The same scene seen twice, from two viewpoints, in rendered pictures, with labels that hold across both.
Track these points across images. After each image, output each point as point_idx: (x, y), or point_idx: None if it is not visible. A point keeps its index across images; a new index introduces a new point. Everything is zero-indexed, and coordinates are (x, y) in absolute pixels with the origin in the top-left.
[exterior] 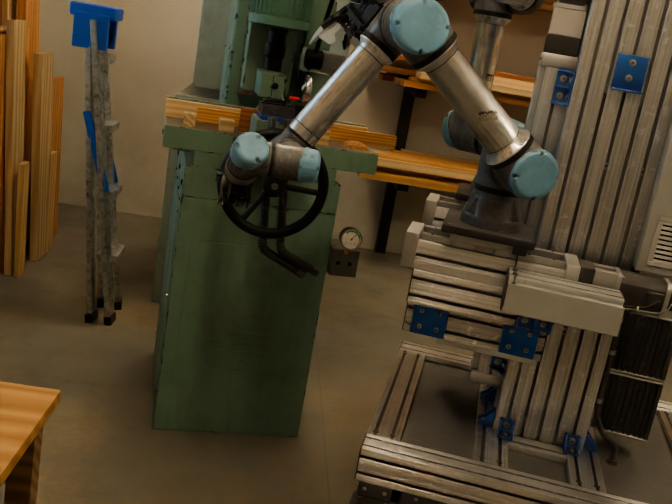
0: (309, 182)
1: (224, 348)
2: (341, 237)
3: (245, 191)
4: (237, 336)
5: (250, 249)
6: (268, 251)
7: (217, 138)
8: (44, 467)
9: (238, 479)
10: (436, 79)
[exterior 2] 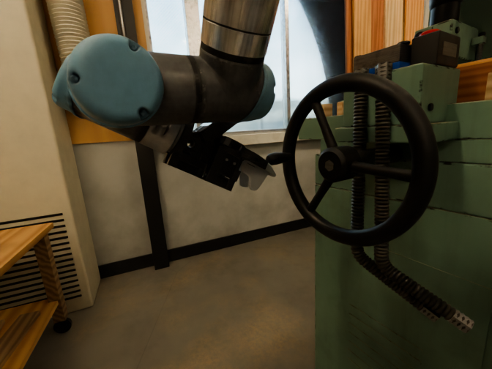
0: (107, 122)
1: (363, 350)
2: None
3: (168, 162)
4: (375, 346)
5: None
6: (362, 261)
7: (337, 122)
8: (220, 355)
9: None
10: None
